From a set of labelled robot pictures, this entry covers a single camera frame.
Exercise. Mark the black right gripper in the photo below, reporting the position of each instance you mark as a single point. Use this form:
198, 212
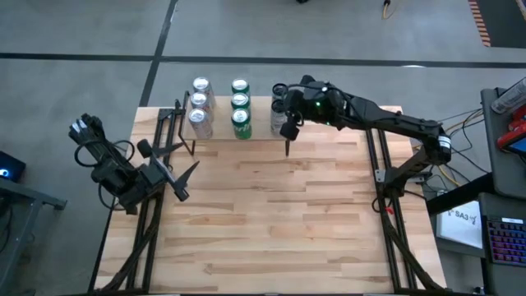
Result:
316, 107

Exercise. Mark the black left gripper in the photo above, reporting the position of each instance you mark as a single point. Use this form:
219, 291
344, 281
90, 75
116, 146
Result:
164, 177

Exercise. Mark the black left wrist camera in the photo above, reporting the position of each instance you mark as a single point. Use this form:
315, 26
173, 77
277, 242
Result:
144, 148

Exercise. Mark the black computer keyboard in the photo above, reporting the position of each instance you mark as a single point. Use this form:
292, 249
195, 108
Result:
505, 242

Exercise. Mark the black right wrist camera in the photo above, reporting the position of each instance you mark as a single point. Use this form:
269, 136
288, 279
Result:
289, 131

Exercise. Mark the black computer with blue lights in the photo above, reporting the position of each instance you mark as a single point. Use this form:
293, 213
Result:
12, 166

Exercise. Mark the black desk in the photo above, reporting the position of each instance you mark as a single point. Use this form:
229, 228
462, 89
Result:
452, 196

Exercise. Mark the grey desk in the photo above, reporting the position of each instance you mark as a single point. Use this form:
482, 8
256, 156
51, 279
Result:
507, 172

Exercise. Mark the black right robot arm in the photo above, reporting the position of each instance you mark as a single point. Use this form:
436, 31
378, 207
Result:
390, 121

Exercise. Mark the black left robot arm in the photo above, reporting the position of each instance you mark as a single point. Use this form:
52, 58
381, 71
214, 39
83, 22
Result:
102, 160

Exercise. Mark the grey metal bracket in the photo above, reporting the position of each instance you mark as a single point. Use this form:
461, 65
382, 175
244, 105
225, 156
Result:
380, 176

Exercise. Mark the black mat with orange stripes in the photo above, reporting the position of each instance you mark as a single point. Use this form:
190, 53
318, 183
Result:
505, 20

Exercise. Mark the white cylindrical can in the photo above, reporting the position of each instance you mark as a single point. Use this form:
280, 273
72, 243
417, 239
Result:
509, 98

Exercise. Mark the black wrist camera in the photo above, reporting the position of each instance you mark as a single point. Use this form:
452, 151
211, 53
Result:
144, 148
289, 131

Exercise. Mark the grey metal side table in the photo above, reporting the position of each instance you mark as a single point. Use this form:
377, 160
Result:
24, 195

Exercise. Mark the black aluminium table frame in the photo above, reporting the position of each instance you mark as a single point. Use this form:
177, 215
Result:
370, 152

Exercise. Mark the wooden shelf with black frame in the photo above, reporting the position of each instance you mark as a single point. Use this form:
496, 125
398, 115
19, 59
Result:
222, 123

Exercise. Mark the white SA3 sign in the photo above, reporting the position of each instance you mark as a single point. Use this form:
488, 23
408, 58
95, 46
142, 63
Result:
460, 226

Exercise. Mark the silver Diet Coke can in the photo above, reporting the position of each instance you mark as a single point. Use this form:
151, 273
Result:
199, 100
201, 84
199, 119

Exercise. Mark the red tool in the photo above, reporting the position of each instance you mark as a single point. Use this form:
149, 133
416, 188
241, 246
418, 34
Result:
513, 131

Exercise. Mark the green Sprite can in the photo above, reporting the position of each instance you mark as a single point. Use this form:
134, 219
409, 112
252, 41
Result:
240, 85
240, 100
241, 121

